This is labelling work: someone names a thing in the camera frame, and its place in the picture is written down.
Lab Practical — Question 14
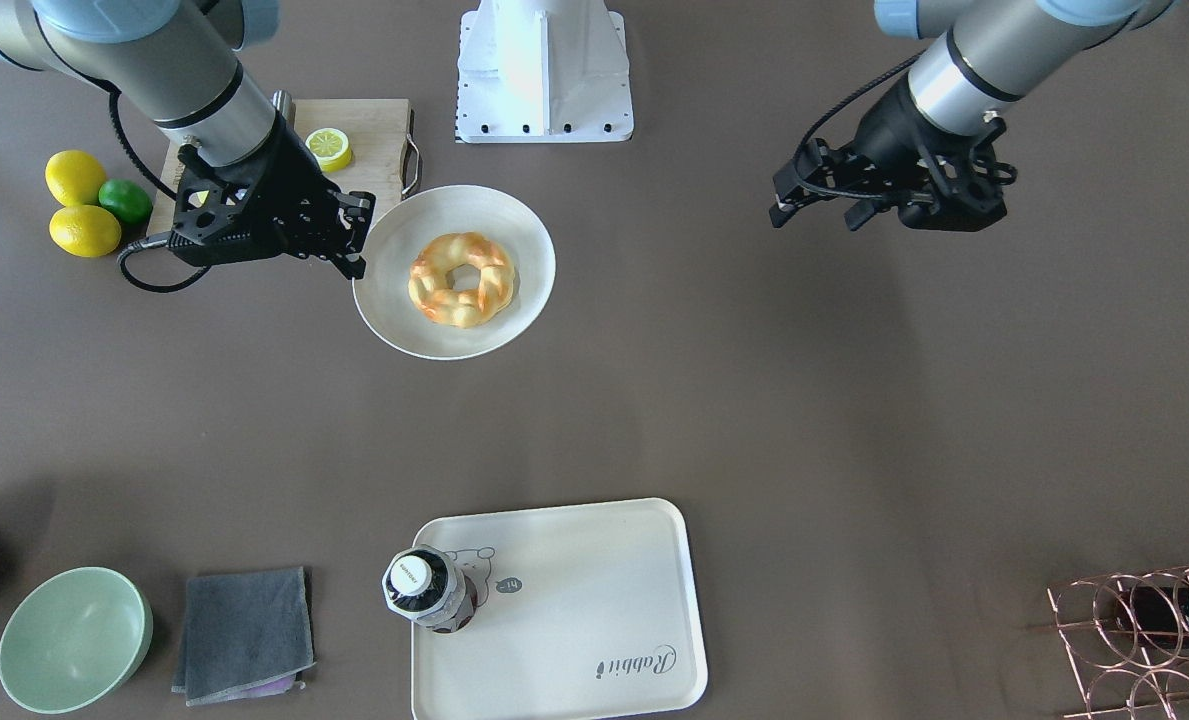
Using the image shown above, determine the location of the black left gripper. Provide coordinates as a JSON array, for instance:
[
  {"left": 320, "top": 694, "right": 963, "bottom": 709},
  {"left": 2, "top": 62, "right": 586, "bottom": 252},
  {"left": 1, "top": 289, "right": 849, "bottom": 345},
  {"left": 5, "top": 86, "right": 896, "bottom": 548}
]
[{"left": 844, "top": 78, "right": 1015, "bottom": 232}]

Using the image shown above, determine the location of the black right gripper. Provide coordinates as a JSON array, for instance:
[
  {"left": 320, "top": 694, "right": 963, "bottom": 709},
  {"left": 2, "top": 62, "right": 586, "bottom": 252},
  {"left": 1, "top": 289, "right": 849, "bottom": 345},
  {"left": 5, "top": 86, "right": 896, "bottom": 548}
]
[{"left": 185, "top": 125, "right": 375, "bottom": 282}]

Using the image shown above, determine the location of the glazed twisted donut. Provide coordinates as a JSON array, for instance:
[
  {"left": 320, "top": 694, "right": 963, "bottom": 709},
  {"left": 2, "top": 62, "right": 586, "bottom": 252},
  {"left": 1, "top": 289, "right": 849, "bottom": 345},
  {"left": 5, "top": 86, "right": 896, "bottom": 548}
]
[{"left": 407, "top": 232, "right": 517, "bottom": 329}]

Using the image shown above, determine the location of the white round plate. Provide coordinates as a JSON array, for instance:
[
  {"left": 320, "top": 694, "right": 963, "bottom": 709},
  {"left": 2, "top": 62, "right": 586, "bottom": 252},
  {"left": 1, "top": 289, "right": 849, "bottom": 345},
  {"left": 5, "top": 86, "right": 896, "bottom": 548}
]
[{"left": 353, "top": 184, "right": 556, "bottom": 360}]

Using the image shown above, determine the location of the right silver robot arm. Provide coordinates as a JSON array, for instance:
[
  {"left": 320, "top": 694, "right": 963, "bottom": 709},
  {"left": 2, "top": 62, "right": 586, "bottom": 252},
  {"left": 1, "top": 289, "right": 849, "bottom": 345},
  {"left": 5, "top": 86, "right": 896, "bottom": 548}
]
[{"left": 0, "top": 1, "right": 376, "bottom": 282}]

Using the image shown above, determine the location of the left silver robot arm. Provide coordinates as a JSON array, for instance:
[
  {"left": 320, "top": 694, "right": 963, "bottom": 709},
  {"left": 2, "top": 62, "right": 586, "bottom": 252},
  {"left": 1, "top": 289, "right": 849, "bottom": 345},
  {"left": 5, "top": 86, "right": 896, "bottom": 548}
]
[{"left": 845, "top": 1, "right": 1169, "bottom": 232}]

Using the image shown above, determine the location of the dark drink bottle on tray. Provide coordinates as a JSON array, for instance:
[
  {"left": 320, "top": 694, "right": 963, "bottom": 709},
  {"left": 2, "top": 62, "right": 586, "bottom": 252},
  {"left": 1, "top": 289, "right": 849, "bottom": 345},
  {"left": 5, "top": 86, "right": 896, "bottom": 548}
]
[{"left": 382, "top": 544, "right": 478, "bottom": 634}]

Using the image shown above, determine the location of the cream rectangular tray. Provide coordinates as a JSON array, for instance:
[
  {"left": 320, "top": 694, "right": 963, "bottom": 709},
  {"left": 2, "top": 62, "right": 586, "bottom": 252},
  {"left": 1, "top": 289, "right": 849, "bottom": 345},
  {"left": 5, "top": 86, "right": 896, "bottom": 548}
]
[{"left": 411, "top": 498, "right": 709, "bottom": 719}]

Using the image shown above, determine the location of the half lemon slice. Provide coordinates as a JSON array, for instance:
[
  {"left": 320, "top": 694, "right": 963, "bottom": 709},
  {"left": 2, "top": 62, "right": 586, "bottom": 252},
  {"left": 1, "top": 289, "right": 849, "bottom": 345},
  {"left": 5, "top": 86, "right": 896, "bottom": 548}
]
[{"left": 306, "top": 127, "right": 356, "bottom": 173}]

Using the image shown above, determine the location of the wooden cutting board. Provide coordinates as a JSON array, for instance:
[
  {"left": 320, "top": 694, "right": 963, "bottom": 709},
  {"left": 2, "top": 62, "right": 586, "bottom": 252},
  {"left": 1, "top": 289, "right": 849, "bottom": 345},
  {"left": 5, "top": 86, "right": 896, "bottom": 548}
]
[{"left": 146, "top": 97, "right": 423, "bottom": 244}]

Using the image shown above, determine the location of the steel muddler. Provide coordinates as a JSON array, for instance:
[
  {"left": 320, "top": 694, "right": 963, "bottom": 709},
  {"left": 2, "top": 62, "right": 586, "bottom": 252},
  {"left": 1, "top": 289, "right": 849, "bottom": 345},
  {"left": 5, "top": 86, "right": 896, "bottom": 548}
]
[{"left": 271, "top": 90, "right": 296, "bottom": 124}]

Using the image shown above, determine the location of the green lime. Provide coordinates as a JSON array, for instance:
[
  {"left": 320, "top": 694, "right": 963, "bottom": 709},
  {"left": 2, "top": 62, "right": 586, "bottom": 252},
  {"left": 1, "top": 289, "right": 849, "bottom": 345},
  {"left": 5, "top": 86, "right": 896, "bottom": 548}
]
[{"left": 97, "top": 178, "right": 155, "bottom": 225}]

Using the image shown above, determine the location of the yellow lemon lower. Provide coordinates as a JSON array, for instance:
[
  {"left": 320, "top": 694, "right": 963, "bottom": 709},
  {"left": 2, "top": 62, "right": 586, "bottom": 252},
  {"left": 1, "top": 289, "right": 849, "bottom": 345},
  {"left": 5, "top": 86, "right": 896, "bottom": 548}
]
[{"left": 49, "top": 206, "right": 122, "bottom": 258}]

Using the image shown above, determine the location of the yellow lemon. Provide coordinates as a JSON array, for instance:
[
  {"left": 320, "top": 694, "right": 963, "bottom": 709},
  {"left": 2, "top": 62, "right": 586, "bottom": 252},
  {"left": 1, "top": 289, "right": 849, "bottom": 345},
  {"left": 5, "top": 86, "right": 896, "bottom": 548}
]
[
  {"left": 49, "top": 206, "right": 122, "bottom": 258},
  {"left": 44, "top": 149, "right": 108, "bottom": 208}
]

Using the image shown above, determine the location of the yellow lemon upper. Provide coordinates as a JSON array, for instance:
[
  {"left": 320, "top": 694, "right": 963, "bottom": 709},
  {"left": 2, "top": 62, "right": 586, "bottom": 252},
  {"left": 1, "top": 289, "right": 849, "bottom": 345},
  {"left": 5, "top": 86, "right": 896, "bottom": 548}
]
[{"left": 44, "top": 149, "right": 108, "bottom": 208}]

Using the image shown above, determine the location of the grey folded cloth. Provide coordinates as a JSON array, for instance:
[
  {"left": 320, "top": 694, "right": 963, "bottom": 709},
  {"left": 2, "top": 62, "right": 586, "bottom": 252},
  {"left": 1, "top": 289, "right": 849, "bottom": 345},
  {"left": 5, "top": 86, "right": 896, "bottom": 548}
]
[{"left": 172, "top": 566, "right": 316, "bottom": 707}]

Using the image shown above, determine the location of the green bowl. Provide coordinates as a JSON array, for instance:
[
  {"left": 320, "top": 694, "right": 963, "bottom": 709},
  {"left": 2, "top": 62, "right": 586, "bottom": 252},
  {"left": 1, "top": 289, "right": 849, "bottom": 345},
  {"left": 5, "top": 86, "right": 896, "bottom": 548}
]
[{"left": 0, "top": 568, "right": 155, "bottom": 715}]

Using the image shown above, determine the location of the bottle in copper rack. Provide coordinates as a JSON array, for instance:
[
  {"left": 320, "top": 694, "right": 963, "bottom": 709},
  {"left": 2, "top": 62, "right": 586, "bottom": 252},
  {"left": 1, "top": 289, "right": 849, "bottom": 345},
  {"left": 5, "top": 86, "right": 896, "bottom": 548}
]
[{"left": 1130, "top": 585, "right": 1189, "bottom": 650}]

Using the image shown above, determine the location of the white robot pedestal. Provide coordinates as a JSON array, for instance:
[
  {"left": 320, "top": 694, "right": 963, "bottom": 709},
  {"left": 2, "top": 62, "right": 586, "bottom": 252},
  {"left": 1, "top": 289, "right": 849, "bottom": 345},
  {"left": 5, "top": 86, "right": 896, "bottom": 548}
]
[{"left": 454, "top": 1, "right": 635, "bottom": 143}]

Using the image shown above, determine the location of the copper wire bottle rack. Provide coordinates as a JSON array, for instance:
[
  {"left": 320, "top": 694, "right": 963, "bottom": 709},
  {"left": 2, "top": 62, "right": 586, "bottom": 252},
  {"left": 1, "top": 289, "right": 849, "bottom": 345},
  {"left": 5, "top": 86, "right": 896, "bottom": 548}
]
[{"left": 1046, "top": 566, "right": 1189, "bottom": 719}]

